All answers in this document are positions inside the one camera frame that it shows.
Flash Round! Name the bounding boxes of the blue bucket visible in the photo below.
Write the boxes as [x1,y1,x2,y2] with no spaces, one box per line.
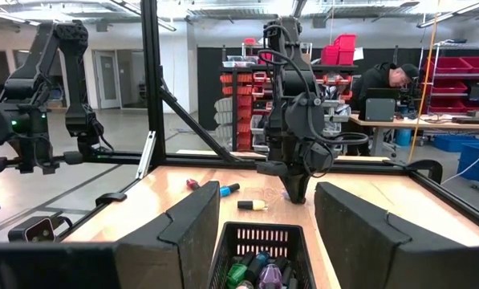
[394,128,413,148]

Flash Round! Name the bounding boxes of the lavender nail polish bottle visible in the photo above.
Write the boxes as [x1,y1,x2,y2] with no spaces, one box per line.
[257,263,283,289]

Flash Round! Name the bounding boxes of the person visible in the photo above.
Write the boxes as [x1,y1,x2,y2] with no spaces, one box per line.
[347,62,421,157]

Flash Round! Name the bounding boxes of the yellow hanging cable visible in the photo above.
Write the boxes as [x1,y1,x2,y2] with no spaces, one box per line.
[406,0,441,165]

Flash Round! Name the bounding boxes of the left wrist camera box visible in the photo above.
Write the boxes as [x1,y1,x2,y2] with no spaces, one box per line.
[302,140,337,174]

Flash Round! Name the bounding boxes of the black clamp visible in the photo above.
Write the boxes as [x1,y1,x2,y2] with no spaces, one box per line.
[95,192,128,207]
[406,159,444,185]

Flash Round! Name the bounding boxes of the white glass door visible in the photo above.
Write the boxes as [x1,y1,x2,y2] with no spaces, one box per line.
[92,49,123,111]

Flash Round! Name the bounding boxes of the wooden work desk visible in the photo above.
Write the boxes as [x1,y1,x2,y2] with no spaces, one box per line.
[349,113,479,158]

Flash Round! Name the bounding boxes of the black slotted plastic basket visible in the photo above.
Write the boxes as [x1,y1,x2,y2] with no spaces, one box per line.
[206,221,319,289]

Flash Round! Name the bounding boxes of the black aluminium table frame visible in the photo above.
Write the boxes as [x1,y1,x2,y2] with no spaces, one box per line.
[6,0,479,242]

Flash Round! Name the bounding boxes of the grey equipment box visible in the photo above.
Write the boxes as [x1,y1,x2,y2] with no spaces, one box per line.
[364,98,397,123]

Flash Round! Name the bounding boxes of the light blue nail polish bottle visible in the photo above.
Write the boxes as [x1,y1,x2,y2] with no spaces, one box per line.
[218,182,242,198]

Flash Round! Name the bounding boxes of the black table-level camera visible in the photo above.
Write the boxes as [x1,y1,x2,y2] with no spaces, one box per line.
[7,215,74,243]

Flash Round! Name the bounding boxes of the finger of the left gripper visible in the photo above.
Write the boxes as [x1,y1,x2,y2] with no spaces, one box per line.
[294,175,311,206]
[282,175,299,205]

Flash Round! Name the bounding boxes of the yellow nail polish bottle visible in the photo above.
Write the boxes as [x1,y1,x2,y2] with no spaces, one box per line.
[237,198,269,212]

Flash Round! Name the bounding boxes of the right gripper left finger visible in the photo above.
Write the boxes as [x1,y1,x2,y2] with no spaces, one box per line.
[0,180,222,289]

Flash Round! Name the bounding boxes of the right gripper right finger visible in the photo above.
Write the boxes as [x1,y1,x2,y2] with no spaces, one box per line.
[313,181,479,289]

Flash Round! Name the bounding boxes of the blue glitter nail polish bottle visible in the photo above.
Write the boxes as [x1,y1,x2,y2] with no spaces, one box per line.
[245,250,271,284]

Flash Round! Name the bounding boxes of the silver metal bracket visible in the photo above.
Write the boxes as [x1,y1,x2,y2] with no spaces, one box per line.
[135,130,157,181]

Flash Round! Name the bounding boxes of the orange drawer cabinet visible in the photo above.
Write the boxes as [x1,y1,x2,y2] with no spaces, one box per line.
[213,66,276,153]

